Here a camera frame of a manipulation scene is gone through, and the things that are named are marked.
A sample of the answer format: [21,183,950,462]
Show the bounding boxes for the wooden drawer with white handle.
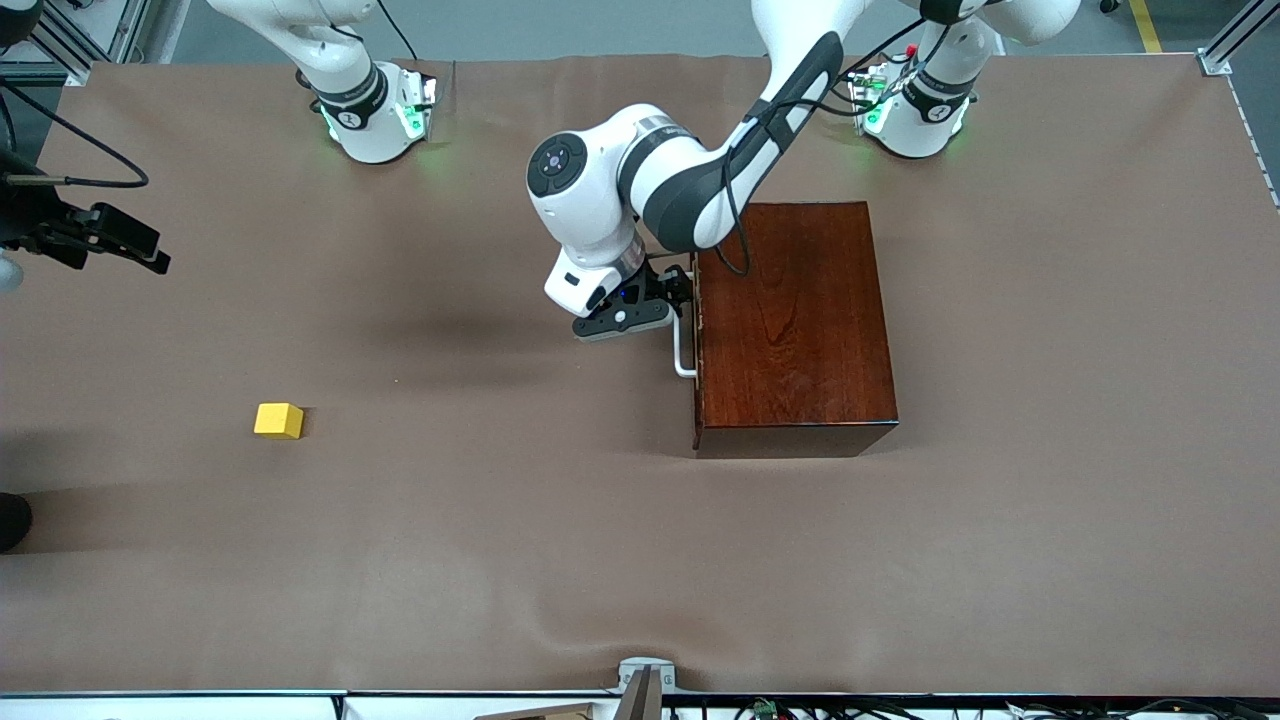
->
[672,240,703,451]

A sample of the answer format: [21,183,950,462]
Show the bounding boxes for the yellow block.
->
[253,402,305,440]

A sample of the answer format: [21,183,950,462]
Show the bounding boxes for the dark brown wooden cabinet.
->
[693,202,899,459]

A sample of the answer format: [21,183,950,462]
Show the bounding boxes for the black round object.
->
[0,493,34,553]

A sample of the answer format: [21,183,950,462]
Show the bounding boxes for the brown table mat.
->
[0,52,1280,698]

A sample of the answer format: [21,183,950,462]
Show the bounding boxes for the light brown wooden board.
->
[473,703,601,720]

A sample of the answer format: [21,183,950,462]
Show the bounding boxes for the silver aluminium profile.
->
[1197,0,1280,77]

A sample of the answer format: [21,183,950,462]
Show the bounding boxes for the dark aluminium frame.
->
[25,0,166,89]

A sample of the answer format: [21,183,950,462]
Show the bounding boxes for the black right arm base cable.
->
[375,0,419,63]

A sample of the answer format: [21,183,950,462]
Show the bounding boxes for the grey metal camera bracket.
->
[617,657,677,720]

